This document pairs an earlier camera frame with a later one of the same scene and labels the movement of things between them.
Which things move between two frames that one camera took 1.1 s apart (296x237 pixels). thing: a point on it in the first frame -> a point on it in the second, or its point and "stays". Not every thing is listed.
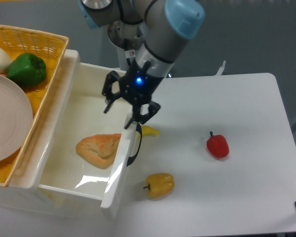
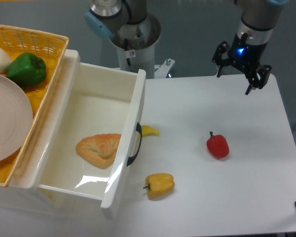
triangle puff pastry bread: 99,150 stays
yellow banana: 146,130 stays
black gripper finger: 112,76 -> 223,48
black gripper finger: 154,107 -> 257,77
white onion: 0,60 stays
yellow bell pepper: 159,184 stays
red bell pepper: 217,145 stays
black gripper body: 136,86 -> 246,55
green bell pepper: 26,69 stays
